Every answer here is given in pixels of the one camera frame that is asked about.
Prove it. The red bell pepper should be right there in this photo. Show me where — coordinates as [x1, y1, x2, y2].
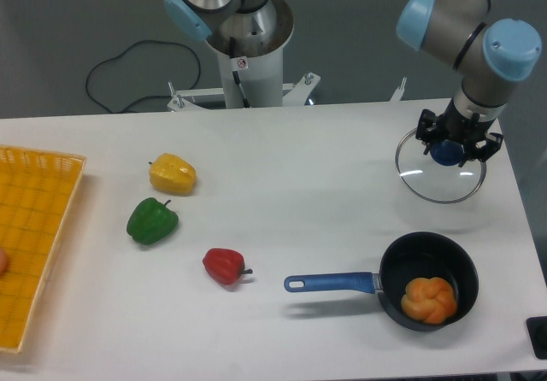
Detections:
[203, 248, 253, 286]

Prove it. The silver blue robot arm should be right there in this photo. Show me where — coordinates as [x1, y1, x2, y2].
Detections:
[396, 0, 542, 167]

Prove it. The yellow woven basket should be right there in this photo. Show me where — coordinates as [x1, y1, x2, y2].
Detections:
[1, 145, 86, 354]

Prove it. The green bell pepper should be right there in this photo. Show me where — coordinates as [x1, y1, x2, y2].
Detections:
[126, 197, 179, 246]

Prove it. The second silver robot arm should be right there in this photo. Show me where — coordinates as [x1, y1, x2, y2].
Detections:
[163, 0, 277, 41]

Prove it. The black pot blue handle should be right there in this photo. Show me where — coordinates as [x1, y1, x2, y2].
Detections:
[284, 232, 479, 332]

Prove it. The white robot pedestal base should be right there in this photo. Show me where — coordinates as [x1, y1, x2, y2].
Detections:
[164, 0, 321, 108]

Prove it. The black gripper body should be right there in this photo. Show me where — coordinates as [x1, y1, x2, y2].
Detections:
[434, 105, 494, 145]

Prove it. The black floor cable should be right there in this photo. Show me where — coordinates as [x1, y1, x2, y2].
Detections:
[85, 39, 202, 114]

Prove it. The glass pot lid blue knob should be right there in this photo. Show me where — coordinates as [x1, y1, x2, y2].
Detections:
[395, 129, 486, 204]

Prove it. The black device at edge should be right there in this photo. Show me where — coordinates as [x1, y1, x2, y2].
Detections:
[526, 316, 547, 360]

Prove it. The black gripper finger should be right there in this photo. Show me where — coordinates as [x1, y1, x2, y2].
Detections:
[415, 109, 438, 155]
[459, 133, 503, 167]

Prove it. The orange knotted bread roll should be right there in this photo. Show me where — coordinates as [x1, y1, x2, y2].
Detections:
[400, 277, 458, 325]

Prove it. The yellow bell pepper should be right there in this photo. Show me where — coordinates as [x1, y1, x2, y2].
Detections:
[149, 153, 197, 195]

